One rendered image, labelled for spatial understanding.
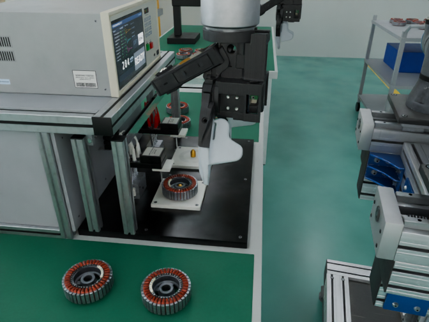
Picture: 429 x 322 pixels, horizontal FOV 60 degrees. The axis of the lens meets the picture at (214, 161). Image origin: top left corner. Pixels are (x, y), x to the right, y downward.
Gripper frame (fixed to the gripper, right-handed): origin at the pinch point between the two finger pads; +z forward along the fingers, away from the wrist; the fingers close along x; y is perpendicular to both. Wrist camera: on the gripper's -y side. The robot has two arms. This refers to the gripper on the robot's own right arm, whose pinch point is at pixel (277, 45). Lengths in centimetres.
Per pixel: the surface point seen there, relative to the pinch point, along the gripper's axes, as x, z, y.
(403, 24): 226, 24, 84
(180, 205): -53, 37, -20
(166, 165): -48, 27, -26
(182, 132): -23.8, 27.2, -29.0
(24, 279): -87, 40, -48
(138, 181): -50, 33, -35
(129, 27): -42, -11, -36
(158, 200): -53, 37, -27
